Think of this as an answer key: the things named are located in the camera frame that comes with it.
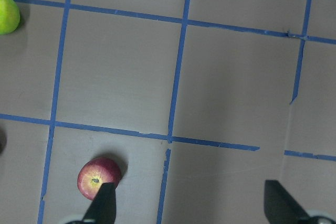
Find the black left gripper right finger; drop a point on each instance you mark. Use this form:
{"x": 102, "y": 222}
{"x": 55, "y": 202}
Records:
{"x": 280, "y": 207}

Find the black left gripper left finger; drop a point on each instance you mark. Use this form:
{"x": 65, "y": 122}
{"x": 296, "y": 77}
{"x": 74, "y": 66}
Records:
{"x": 103, "y": 207}

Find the red apple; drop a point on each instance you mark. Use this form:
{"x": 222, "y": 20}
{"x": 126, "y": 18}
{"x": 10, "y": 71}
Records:
{"x": 95, "y": 173}

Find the green apple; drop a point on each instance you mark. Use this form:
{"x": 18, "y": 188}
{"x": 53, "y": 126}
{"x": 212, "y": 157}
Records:
{"x": 10, "y": 16}

